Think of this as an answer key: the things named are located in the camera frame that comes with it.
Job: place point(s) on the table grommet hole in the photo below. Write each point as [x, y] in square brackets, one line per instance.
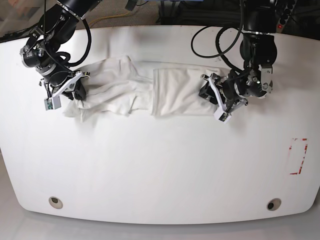
[55, 202]
[274, 204]

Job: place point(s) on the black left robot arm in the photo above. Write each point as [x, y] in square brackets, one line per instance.
[257, 49]

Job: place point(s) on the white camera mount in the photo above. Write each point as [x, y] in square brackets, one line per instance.
[53, 101]
[220, 100]

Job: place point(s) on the white printed T-shirt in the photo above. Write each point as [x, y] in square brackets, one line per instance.
[122, 86]

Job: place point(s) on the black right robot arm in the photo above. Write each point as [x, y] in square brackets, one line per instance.
[56, 26]

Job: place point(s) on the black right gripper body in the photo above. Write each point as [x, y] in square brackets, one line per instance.
[44, 56]

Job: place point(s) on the left table grommet hole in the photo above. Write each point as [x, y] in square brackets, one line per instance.
[55, 202]

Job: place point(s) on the right table grommet hole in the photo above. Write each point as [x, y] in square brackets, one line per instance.
[274, 204]

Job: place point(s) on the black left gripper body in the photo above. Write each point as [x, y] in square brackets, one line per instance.
[255, 81]

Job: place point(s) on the red tape rectangle marker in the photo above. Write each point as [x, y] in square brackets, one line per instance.
[296, 155]

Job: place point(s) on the black power strip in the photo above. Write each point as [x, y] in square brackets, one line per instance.
[284, 9]

